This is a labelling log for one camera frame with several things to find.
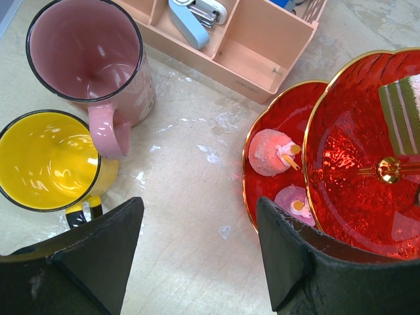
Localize peach desk file organizer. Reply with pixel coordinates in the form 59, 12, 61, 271
118, 1, 327, 104

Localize red three-tier cake stand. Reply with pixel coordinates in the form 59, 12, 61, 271
242, 48, 419, 260

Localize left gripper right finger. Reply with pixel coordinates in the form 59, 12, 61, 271
257, 197, 419, 314

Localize pink mug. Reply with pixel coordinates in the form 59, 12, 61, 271
26, 0, 156, 159

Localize pink peach pastry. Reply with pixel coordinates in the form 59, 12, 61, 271
248, 129, 301, 177

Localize yellow mug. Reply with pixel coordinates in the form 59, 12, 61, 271
1, 110, 119, 228

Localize green striped cake slice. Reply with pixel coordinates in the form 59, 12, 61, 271
378, 74, 419, 156

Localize white tape dispenser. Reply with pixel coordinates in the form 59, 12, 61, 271
168, 0, 228, 50

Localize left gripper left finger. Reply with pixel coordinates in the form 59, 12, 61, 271
1, 197, 144, 314

